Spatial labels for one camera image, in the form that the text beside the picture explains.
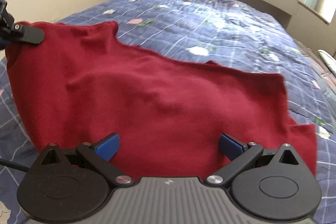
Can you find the blue checked floral quilt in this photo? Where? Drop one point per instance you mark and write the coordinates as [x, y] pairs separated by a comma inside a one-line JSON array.
[[235, 35]]

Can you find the red knit sweater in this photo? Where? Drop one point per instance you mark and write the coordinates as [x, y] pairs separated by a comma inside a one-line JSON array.
[[82, 84]]

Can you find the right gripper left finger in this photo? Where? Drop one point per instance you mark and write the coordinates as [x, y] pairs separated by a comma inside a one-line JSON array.
[[97, 156]]

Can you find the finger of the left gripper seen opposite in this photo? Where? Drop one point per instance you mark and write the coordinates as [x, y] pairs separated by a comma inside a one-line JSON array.
[[23, 33]]

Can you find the light patterned pillow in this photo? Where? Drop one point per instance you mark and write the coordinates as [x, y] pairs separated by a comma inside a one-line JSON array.
[[327, 59]]

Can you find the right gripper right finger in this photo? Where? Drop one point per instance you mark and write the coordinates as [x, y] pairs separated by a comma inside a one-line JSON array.
[[242, 157]]

